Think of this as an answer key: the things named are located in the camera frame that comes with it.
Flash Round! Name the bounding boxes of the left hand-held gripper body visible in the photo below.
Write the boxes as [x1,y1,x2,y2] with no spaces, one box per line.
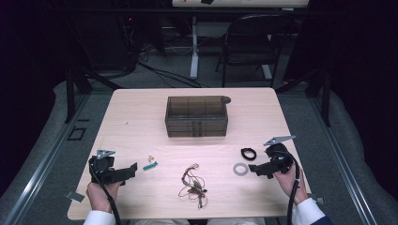
[88,149,126,186]

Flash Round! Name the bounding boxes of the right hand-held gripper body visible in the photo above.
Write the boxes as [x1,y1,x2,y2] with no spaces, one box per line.
[263,135,297,174]

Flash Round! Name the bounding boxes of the black braided hair tie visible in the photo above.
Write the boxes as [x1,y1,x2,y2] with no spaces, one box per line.
[240,147,257,162]

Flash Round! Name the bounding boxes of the clear spiral hair tie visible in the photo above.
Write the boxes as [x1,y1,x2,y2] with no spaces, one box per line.
[232,162,250,177]

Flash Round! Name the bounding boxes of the brown necklace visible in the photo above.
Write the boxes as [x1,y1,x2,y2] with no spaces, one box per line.
[177,162,208,210]

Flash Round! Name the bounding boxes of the brown translucent drawer box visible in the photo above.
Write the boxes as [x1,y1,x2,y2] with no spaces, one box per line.
[164,95,233,139]

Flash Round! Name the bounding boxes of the person's right hand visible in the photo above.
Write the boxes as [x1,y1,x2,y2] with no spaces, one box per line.
[273,163,309,206]

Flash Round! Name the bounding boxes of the person's left hand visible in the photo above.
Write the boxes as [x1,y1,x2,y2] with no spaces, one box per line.
[85,181,122,214]

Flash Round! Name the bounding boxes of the grey tape piece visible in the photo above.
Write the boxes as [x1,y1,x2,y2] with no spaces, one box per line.
[64,190,85,203]
[308,193,327,205]

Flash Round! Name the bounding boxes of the black metal stand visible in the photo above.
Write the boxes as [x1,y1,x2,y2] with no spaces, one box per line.
[64,67,123,124]
[275,67,332,128]

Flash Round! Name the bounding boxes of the white desk foot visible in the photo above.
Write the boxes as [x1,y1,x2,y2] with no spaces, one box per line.
[261,64,273,81]

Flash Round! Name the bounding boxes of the black folding chair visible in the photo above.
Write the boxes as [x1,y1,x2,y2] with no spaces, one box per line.
[215,13,295,88]

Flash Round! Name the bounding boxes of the white desk leg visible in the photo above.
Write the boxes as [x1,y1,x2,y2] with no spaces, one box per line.
[190,16,200,80]

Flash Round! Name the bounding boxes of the dark equipment cabinet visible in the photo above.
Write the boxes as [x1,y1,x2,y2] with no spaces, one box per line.
[74,0,139,70]

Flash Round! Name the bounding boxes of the black crossbar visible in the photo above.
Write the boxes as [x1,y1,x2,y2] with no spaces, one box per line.
[55,7,345,17]

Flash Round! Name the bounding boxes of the left hand-held gripper black cable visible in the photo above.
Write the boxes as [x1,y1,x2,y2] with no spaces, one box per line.
[88,162,122,225]

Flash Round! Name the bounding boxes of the hand-held gripper black cable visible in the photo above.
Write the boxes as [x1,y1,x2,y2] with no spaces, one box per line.
[271,149,301,225]
[88,162,122,225]

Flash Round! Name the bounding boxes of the right hand-held gripper black cable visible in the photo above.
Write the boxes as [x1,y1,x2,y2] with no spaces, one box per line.
[271,149,301,225]

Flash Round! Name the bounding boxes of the metal floor rail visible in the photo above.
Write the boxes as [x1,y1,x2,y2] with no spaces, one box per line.
[308,93,378,225]
[3,93,92,225]

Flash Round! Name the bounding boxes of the black floor cables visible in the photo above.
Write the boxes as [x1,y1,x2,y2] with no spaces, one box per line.
[137,60,203,89]

